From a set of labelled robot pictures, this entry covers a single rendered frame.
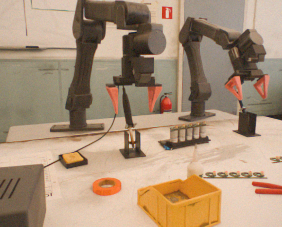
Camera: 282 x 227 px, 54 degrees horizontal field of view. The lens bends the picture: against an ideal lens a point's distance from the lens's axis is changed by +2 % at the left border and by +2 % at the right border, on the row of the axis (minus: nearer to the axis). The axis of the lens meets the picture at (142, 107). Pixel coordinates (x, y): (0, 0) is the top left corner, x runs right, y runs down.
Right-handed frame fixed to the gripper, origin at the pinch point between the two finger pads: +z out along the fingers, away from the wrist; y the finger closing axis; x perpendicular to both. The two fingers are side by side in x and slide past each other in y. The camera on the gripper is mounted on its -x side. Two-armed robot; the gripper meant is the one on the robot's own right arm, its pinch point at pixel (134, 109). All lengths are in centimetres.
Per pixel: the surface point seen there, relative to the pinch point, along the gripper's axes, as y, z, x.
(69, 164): -17.7, 12.2, -3.4
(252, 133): 46.2, 12.9, 8.8
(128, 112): 0.1, 1.9, 6.2
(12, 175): -26.6, 3.8, -26.9
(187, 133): 18.0, 9.2, 3.6
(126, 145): -1.8, 10.5, 1.8
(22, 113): -58, 47, 259
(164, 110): 111, 53, 256
